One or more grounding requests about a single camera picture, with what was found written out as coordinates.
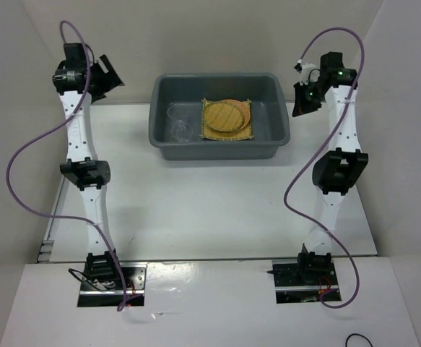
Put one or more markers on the round orange woven tray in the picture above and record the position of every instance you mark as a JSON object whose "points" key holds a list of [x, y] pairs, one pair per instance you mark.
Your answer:
{"points": [[245, 108]]}

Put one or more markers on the clear glass bowl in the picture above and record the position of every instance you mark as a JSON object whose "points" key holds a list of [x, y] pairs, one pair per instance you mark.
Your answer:
{"points": [[181, 131]]}

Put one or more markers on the round green-rimmed bamboo tray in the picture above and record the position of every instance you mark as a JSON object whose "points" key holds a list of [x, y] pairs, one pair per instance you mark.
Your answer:
{"points": [[223, 116]]}

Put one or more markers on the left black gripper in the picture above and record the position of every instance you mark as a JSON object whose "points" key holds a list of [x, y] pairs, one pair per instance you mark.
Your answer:
{"points": [[112, 79]]}

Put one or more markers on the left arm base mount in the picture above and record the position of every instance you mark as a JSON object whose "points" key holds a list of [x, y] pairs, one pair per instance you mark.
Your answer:
{"points": [[99, 291]]}

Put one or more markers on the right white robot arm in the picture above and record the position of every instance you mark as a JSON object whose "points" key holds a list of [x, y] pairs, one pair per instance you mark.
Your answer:
{"points": [[339, 168]]}

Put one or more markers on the aluminium table edge rail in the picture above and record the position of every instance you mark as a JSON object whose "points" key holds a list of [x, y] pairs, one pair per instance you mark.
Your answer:
{"points": [[57, 240]]}

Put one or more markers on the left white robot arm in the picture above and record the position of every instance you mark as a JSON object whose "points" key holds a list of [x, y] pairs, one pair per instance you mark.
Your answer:
{"points": [[78, 87]]}

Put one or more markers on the square bamboo mat tray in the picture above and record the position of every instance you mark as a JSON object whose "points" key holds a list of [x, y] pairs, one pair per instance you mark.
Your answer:
{"points": [[210, 134]]}

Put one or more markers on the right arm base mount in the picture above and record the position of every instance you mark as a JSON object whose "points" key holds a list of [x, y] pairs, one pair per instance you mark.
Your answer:
{"points": [[293, 285]]}

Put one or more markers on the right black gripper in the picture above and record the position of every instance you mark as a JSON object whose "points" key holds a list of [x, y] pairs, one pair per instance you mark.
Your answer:
{"points": [[300, 105]]}

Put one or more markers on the grey plastic bin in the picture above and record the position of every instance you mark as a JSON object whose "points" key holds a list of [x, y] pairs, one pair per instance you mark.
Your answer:
{"points": [[269, 116]]}

